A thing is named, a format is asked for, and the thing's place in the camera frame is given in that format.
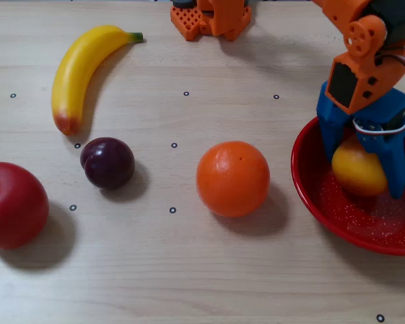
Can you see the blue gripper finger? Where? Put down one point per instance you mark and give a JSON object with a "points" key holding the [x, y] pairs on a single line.
{"points": [[332, 138], [396, 162]]}

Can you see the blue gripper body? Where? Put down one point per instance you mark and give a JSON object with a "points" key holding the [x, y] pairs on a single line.
{"points": [[374, 119]]}

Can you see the yellow orange toy peach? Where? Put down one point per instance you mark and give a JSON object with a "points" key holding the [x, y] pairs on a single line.
{"points": [[357, 172]]}

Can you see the orange robot base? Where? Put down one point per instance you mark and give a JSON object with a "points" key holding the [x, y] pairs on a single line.
{"points": [[222, 20]]}

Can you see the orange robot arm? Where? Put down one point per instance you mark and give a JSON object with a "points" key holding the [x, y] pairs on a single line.
{"points": [[361, 40]]}

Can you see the red speckled bowl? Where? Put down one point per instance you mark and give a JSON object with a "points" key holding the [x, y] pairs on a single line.
{"points": [[341, 222]]}

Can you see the orange toy orange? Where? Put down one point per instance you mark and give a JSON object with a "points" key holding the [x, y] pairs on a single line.
{"points": [[233, 179]]}

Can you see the dark grey table clamp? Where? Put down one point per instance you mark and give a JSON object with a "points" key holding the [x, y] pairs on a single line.
{"points": [[183, 3]]}

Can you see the dark purple toy plum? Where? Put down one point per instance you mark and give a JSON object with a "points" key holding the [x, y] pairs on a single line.
{"points": [[108, 163]]}

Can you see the yellow toy banana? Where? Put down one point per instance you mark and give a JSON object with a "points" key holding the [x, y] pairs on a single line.
{"points": [[74, 67]]}

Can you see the red toy apple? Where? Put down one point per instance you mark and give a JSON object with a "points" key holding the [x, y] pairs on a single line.
{"points": [[13, 206]]}

